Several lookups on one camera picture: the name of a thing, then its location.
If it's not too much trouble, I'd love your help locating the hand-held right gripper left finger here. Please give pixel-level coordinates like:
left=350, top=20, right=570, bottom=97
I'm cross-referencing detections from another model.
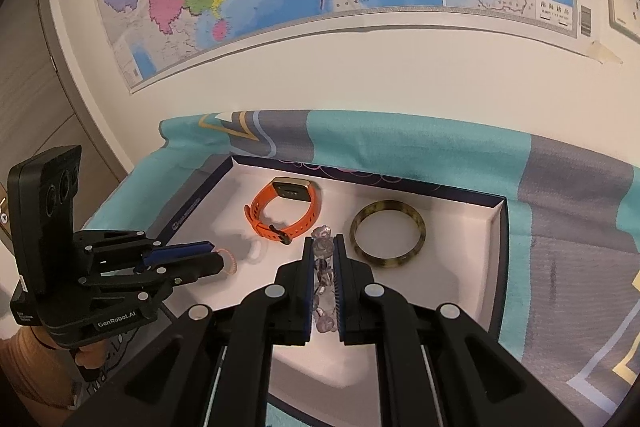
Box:
left=62, top=234, right=317, bottom=427

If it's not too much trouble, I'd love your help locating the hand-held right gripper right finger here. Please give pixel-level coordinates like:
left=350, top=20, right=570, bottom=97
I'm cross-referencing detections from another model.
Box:
left=334, top=234, right=583, bottom=427

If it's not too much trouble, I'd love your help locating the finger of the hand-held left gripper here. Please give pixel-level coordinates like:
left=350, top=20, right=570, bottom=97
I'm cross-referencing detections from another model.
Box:
left=79, top=253, right=227, bottom=308
left=74, top=230, right=217, bottom=276

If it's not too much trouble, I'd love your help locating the pink ring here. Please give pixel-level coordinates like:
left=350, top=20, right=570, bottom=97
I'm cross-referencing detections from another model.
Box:
left=215, top=247, right=236, bottom=277

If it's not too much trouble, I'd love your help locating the clear crystal bead bracelet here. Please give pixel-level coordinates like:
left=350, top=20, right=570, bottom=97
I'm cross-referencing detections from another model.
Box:
left=310, top=224, right=341, bottom=334

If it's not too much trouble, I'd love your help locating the dark blue jewelry box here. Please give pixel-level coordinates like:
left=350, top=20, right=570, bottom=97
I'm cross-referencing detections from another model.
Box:
left=150, top=155, right=511, bottom=408

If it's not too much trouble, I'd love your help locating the person's left hand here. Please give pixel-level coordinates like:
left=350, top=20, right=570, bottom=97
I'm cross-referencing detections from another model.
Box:
left=74, top=341, right=110, bottom=370

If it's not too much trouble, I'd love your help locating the orange wrist watch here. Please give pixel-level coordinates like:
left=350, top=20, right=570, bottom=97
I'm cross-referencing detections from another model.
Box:
left=244, top=177, right=321, bottom=244

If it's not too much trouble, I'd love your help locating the tortoiseshell bangle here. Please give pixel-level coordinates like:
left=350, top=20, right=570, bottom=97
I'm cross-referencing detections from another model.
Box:
left=349, top=201, right=427, bottom=267

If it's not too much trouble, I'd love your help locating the grey wooden door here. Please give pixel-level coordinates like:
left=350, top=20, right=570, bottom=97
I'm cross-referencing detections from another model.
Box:
left=0, top=0, right=133, bottom=258

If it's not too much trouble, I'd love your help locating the teal grey printed blanket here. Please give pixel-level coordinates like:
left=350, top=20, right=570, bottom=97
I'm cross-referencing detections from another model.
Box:
left=82, top=109, right=640, bottom=427

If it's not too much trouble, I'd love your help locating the piece of clear tape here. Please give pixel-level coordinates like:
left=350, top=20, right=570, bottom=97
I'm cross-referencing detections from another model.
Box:
left=587, top=39, right=623, bottom=65

